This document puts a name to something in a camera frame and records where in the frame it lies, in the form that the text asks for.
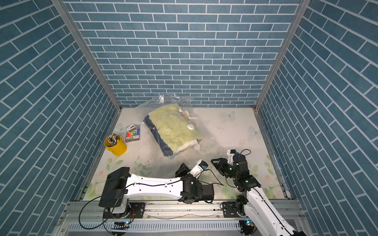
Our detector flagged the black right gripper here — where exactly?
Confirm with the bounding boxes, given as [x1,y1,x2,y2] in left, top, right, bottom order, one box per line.
[211,157,239,180]

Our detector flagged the pale yellow fleece blanket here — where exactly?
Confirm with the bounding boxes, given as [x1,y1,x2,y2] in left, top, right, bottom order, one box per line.
[148,104,203,156]

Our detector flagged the clear plastic vacuum bag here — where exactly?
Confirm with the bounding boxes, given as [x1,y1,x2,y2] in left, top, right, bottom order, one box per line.
[135,94,227,178]

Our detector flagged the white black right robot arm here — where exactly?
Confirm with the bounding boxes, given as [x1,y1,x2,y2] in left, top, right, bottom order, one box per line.
[211,152,306,236]

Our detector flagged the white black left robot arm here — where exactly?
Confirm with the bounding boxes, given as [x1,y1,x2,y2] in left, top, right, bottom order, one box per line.
[98,160,215,214]

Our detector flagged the navy blue star blanket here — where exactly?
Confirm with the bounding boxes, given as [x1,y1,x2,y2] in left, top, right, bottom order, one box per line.
[143,115,174,157]

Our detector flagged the white bag valve cap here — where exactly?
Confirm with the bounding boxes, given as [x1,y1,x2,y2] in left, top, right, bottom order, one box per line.
[187,124,195,130]

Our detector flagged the highlighter pen pack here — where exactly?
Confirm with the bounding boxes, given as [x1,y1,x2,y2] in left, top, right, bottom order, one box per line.
[126,124,140,142]

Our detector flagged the white small stapler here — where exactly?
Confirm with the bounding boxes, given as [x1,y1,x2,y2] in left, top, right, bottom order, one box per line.
[127,125,137,133]

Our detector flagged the yellow pen cup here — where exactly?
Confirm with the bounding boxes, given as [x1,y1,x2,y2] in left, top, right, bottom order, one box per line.
[104,135,127,156]

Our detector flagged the pencils bundle in cup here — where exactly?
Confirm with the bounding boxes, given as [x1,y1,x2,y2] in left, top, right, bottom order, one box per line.
[107,133,120,147]

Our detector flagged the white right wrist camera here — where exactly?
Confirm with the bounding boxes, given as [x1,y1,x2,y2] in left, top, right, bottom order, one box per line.
[226,149,237,165]

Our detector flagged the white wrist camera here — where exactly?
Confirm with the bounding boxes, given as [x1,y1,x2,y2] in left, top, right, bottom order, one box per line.
[226,149,237,165]
[189,160,209,178]

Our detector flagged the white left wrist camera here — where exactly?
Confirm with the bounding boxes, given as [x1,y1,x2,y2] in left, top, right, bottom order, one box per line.
[189,160,209,178]

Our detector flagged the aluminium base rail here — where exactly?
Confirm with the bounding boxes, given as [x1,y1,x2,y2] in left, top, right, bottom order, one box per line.
[53,201,242,236]

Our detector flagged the aluminium corner post right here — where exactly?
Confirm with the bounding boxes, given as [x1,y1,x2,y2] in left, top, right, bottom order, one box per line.
[255,0,311,112]

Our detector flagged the aluminium corner post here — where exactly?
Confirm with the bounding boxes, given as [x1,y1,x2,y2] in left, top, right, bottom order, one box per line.
[255,0,311,112]
[51,0,122,112]

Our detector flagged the aluminium corner post left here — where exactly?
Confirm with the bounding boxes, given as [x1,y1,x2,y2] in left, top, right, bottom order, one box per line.
[51,0,122,112]

